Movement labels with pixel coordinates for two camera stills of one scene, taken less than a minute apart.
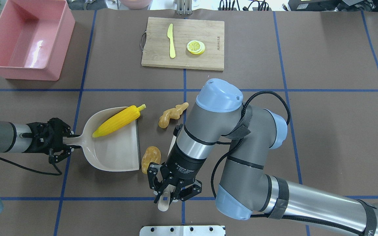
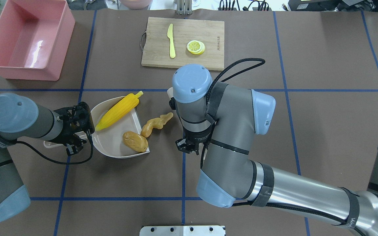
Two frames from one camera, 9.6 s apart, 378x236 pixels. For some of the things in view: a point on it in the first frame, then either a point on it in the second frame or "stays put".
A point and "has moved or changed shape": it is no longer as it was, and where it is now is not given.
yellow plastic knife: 170,35 stays put
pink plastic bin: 31,40 stays put
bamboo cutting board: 184,43 stays put
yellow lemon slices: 196,47 stays put
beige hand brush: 163,204 to 170,92
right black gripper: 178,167 to 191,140
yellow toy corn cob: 124,118 to 119,109
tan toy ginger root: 173,113 has moved or changed shape
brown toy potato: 152,154 to 135,141
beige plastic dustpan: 117,150 has moved or changed shape
